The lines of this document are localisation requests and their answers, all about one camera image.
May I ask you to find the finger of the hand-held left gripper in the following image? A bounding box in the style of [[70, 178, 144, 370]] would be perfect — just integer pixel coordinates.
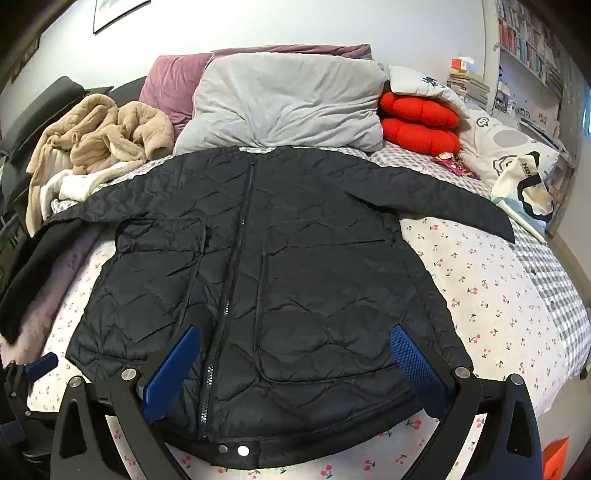
[[24, 353, 59, 383]]

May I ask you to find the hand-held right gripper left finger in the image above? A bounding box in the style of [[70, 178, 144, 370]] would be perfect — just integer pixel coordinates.
[[51, 325, 200, 480]]

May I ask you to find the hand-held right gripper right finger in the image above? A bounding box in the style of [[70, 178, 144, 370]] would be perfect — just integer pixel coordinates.
[[390, 325, 543, 480]]

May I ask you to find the black quilted jacket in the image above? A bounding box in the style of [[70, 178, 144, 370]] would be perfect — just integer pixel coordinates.
[[44, 145, 517, 472]]

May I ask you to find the dark clothes pile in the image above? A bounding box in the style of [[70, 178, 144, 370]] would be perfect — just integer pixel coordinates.
[[0, 226, 105, 365]]

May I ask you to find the orange box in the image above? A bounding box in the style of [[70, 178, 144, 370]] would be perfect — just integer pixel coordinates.
[[540, 436, 571, 480]]

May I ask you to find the white crumpled garment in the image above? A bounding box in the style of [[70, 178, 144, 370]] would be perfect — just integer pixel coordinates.
[[39, 171, 100, 217]]

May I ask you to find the small pink patterned pouch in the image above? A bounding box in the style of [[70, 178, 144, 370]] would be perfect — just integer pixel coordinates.
[[431, 150, 481, 178]]

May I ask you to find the white printed tote bag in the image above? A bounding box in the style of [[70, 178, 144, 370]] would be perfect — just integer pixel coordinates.
[[489, 154, 561, 227]]

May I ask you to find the beige fleece robe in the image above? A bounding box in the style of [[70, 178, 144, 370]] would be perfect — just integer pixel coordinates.
[[25, 92, 175, 236]]

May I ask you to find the white cartoon print pillow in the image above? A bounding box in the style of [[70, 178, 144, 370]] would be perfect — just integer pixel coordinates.
[[457, 108, 573, 190]]

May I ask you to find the black padded chair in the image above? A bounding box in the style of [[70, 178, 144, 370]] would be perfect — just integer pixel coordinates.
[[0, 76, 148, 204]]

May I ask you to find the stack of magazines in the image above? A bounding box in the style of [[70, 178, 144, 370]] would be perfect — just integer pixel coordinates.
[[445, 74, 490, 112]]

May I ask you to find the white pillow with black print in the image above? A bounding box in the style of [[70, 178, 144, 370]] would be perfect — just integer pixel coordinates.
[[385, 65, 472, 121]]

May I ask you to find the white bookshelf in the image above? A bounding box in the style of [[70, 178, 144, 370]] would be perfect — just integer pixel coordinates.
[[494, 0, 578, 139]]

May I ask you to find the row of books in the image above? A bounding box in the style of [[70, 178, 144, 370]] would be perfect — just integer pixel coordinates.
[[498, 0, 566, 88]]

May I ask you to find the framed wall picture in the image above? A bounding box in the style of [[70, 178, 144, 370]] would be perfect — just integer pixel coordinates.
[[92, 0, 152, 35]]

